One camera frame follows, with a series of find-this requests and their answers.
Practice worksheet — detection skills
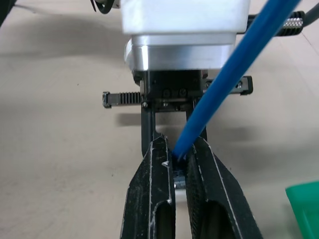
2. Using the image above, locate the black ribbed knurled metal part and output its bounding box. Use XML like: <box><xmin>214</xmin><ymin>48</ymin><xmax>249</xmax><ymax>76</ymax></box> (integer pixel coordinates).
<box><xmin>248</xmin><ymin>10</ymin><xmax>305</xmax><ymax>38</ymax></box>

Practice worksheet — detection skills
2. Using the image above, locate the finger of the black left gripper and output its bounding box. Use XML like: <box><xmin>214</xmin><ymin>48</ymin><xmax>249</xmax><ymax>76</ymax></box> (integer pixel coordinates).
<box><xmin>185</xmin><ymin>109</ymin><xmax>208</xmax><ymax>148</ymax></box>
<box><xmin>140</xmin><ymin>101</ymin><xmax>157</xmax><ymax>160</ymax></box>

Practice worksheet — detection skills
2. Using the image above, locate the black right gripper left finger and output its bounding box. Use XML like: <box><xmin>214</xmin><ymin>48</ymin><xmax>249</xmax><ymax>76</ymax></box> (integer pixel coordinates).
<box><xmin>119</xmin><ymin>135</ymin><xmax>176</xmax><ymax>239</ymax></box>

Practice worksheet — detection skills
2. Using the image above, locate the green plastic bin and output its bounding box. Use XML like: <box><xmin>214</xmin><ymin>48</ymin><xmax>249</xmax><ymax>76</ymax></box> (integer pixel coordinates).
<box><xmin>285</xmin><ymin>181</ymin><xmax>319</xmax><ymax>239</ymax></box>

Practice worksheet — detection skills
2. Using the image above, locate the blue cable with plug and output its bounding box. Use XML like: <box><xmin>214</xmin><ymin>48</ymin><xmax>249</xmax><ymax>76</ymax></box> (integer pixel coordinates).
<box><xmin>171</xmin><ymin>0</ymin><xmax>301</xmax><ymax>190</ymax></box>

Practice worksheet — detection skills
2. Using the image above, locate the grey cable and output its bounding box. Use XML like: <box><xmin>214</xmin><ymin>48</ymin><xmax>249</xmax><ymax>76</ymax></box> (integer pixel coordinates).
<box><xmin>305</xmin><ymin>0</ymin><xmax>319</xmax><ymax>26</ymax></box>

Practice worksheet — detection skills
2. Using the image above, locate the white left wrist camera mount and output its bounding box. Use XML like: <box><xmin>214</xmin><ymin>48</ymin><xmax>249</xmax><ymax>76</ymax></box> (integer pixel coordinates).
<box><xmin>120</xmin><ymin>0</ymin><xmax>250</xmax><ymax>35</ymax></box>

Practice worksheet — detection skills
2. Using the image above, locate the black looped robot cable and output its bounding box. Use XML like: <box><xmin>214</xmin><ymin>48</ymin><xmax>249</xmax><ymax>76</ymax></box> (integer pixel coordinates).
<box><xmin>90</xmin><ymin>0</ymin><xmax>118</xmax><ymax>14</ymax></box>

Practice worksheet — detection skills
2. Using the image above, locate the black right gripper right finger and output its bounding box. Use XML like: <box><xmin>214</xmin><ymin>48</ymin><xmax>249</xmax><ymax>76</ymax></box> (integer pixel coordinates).
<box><xmin>185</xmin><ymin>136</ymin><xmax>264</xmax><ymax>239</ymax></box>

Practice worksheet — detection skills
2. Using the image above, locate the silver metal wrist block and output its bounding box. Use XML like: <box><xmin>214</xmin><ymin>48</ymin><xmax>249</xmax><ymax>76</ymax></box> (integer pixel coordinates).
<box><xmin>124</xmin><ymin>32</ymin><xmax>234</xmax><ymax>71</ymax></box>

